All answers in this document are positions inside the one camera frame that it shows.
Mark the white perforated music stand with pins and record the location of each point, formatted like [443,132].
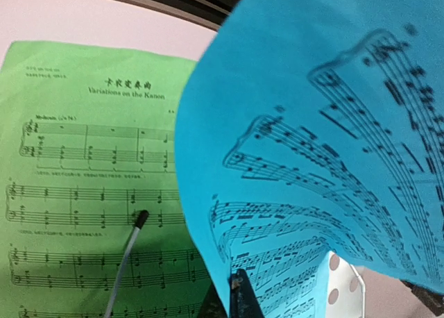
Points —
[138,225]

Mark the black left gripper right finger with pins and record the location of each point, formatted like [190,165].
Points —
[433,301]

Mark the green sheet music page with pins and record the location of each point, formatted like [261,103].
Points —
[87,143]

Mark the blue sheet music page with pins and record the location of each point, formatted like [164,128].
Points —
[316,126]

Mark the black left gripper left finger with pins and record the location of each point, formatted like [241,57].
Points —
[242,300]

